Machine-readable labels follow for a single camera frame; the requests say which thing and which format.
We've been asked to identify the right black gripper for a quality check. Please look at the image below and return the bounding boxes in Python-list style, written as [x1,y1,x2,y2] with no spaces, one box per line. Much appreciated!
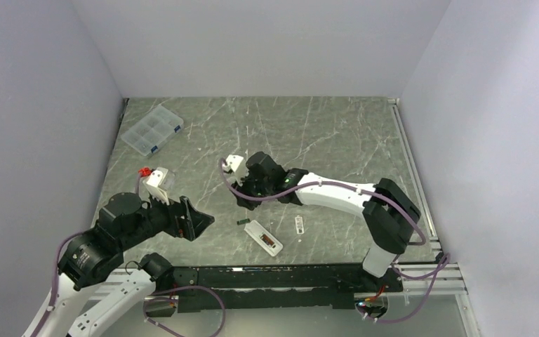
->
[229,168,273,212]

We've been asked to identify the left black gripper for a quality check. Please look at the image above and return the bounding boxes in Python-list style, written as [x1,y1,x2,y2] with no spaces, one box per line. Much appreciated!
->
[119,185,214,250]

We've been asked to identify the black green battery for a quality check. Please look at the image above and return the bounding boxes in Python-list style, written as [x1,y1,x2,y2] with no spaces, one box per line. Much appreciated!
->
[237,218,251,225]

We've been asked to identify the white battery cover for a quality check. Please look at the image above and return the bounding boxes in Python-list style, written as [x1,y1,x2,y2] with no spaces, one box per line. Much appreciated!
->
[294,216,305,234]

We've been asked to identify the white remote control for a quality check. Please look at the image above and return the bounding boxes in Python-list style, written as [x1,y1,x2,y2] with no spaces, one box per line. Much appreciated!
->
[244,220,284,257]

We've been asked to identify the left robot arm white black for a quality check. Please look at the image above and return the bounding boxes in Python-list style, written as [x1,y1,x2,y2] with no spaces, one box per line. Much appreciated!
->
[24,192,215,336]

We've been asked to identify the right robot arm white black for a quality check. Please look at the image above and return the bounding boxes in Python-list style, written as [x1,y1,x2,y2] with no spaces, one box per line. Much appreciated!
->
[219,152,426,291]

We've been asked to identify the clear plastic compartment box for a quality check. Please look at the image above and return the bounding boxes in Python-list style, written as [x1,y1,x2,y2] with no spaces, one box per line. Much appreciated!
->
[121,105,184,157]

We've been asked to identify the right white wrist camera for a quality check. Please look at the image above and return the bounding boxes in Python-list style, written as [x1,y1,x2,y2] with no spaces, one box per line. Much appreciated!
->
[222,154,247,179]

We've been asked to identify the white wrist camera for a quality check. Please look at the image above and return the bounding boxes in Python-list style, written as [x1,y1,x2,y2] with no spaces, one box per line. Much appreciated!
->
[222,154,247,179]
[138,166,175,206]

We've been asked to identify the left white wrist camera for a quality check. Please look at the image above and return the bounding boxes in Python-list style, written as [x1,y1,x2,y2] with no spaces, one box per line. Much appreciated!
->
[138,166,175,206]

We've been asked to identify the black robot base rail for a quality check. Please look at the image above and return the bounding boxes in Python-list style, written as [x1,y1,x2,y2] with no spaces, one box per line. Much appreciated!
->
[154,263,403,313]

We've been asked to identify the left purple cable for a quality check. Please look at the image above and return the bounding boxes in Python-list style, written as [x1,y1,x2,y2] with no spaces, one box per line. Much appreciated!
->
[29,232,87,337]

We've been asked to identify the purple cable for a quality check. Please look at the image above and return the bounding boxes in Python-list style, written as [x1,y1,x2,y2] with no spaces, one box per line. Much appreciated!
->
[218,158,452,281]
[29,232,87,337]

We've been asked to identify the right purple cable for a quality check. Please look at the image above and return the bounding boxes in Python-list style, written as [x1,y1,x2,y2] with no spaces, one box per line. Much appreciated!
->
[218,158,452,281]

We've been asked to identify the aluminium rail right edge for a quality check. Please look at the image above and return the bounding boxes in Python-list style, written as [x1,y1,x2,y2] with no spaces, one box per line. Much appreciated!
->
[387,98,468,297]

